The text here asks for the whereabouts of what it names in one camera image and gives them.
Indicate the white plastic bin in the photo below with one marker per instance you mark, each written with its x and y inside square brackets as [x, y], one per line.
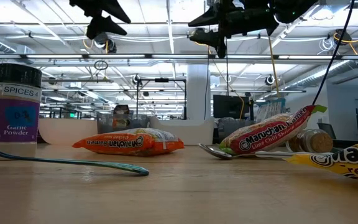
[191, 130]

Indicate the long grey overhead beam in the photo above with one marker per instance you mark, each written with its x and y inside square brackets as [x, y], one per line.
[73, 56]

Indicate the black monitor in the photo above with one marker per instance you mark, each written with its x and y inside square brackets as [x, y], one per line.
[228, 107]

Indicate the lime chili shrimp ramen packet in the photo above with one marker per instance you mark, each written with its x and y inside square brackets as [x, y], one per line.
[269, 133]

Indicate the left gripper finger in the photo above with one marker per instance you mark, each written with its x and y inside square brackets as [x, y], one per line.
[104, 26]
[104, 9]

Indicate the yellow ramen packet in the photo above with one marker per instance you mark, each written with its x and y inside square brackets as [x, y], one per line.
[346, 161]

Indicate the silver metal spoon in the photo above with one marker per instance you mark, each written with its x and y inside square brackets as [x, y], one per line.
[216, 152]

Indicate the iridescent metal spoon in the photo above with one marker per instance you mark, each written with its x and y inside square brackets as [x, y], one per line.
[120, 168]

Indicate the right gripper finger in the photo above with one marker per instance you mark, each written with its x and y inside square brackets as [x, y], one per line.
[211, 17]
[207, 35]

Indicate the black office chair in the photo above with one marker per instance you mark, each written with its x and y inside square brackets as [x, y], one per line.
[326, 129]

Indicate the white pillar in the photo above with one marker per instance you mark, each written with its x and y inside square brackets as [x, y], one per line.
[197, 93]

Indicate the pink bowl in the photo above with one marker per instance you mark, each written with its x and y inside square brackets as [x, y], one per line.
[67, 132]

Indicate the garlic powder jar black lid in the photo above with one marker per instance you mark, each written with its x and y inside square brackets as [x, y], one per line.
[14, 118]

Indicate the orange ramen packet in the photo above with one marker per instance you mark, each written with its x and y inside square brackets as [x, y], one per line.
[126, 143]

